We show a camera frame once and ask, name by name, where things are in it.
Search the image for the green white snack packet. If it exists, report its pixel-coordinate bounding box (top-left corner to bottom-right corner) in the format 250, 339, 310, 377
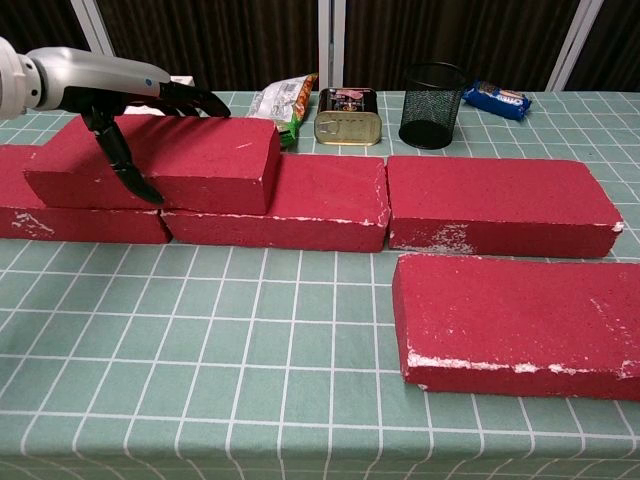
248, 73, 320, 150

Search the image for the green checked tablecloth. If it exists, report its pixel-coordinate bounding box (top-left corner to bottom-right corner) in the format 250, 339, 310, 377
0, 89, 640, 480

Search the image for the blue cookie packet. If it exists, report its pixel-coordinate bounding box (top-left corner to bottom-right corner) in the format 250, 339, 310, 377
462, 79, 532, 123

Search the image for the black gold luncheon meat can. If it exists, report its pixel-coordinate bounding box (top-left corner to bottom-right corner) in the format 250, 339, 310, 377
313, 87, 384, 148

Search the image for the red rectangular brick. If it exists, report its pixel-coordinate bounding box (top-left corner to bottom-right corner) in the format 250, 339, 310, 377
385, 154, 625, 260
159, 153, 392, 255
391, 253, 640, 402
0, 144, 174, 245
23, 113, 282, 216

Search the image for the dark ribbed partition panel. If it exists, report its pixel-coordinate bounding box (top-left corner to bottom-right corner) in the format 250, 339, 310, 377
343, 0, 584, 94
0, 0, 86, 51
94, 0, 321, 94
567, 0, 640, 94

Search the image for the silver partition post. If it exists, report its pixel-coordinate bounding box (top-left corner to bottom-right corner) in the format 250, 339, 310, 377
68, 0, 110, 56
547, 0, 596, 92
317, 0, 347, 91

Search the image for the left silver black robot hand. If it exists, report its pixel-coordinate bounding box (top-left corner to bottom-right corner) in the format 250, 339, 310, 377
24, 47, 232, 205

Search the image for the black mesh pen holder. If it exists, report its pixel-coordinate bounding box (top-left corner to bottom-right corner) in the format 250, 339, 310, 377
398, 62, 469, 150

